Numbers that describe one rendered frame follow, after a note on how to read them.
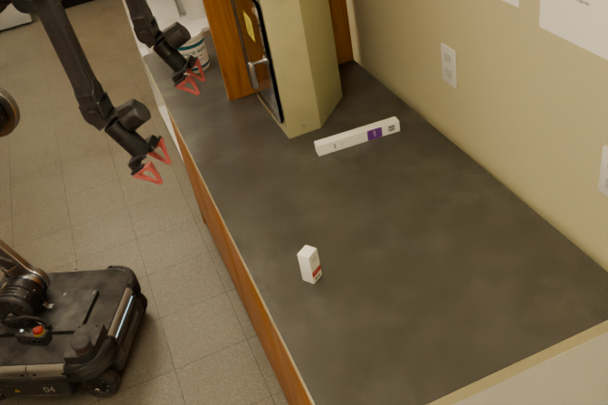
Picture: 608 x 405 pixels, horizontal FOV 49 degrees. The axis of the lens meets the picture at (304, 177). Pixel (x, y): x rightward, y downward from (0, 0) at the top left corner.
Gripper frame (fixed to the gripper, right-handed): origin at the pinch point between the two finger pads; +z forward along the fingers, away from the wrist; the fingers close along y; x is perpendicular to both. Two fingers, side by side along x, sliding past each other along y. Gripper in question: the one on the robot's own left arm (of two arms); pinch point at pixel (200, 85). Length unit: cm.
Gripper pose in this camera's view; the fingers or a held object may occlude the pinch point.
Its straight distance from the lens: 232.7
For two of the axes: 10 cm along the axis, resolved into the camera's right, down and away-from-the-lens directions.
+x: -7.8, 4.7, 4.2
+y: 0.8, -5.9, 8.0
